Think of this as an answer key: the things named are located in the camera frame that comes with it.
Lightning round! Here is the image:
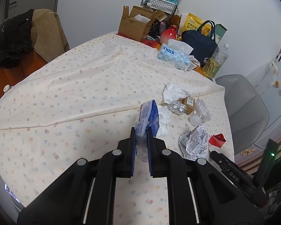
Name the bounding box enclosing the red torn paper package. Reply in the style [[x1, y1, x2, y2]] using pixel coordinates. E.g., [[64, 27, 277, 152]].
[[209, 133, 226, 148]]

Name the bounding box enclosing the blue tissue pack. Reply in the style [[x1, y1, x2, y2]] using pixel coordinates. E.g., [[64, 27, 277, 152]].
[[134, 100, 159, 163]]

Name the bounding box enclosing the crumpled printed paper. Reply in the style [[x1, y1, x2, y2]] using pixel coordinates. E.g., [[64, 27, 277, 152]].
[[178, 123, 208, 161]]

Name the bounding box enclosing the grey upholstered chair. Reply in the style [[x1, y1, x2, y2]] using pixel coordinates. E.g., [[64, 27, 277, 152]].
[[216, 74, 270, 155]]

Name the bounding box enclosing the crushed clear plastic bottle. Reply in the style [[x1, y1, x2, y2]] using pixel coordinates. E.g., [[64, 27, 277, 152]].
[[189, 99, 211, 127]]

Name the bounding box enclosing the clear blister pack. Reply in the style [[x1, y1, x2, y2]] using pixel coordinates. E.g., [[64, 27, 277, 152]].
[[167, 100, 186, 115]]

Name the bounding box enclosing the small brown cardboard box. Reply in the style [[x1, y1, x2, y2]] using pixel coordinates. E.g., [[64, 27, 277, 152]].
[[182, 96, 195, 115]]

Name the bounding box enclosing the floral cream tablecloth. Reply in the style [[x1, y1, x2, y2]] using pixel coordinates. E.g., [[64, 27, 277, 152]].
[[0, 34, 234, 221]]

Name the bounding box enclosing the crumpled white tissue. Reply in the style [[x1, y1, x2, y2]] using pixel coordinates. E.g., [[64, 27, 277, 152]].
[[163, 83, 193, 104]]

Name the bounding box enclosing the clear patterned drink bottle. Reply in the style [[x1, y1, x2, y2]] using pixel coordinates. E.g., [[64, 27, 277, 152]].
[[202, 43, 229, 79]]

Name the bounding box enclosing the blue Thick tissue box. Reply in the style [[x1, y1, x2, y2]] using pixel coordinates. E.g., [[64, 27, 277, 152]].
[[157, 39, 196, 71]]

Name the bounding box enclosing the navy lunch bag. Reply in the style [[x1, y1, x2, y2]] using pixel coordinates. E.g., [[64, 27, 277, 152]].
[[182, 20, 217, 68]]

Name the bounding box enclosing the red round ornament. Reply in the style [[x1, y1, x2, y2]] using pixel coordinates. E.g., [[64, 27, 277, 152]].
[[159, 26, 177, 44]]

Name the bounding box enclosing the yellow snack bag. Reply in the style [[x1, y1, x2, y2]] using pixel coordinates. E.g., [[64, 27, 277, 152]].
[[182, 13, 212, 36]]

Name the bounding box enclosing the brown and black clothes pile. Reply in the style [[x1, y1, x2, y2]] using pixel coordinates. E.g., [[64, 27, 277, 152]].
[[0, 9, 69, 69]]

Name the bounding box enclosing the open cardboard box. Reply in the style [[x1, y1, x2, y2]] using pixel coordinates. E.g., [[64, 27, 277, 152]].
[[118, 6, 167, 42]]

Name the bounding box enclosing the black wire basket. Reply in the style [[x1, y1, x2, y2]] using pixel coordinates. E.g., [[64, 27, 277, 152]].
[[140, 0, 178, 16]]

